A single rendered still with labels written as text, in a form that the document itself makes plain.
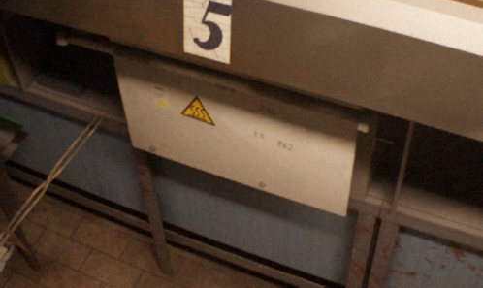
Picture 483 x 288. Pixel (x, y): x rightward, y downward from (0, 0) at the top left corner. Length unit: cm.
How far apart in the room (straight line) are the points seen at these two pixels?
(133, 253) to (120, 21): 165
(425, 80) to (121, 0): 55
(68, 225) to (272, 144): 152
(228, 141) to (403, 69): 68
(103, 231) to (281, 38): 189
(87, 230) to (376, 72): 200
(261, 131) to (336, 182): 21
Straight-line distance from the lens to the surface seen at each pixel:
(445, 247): 196
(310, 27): 106
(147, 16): 120
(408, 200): 182
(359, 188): 176
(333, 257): 217
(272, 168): 162
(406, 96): 107
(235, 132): 158
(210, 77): 132
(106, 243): 281
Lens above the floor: 227
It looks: 45 degrees down
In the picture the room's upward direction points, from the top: 4 degrees counter-clockwise
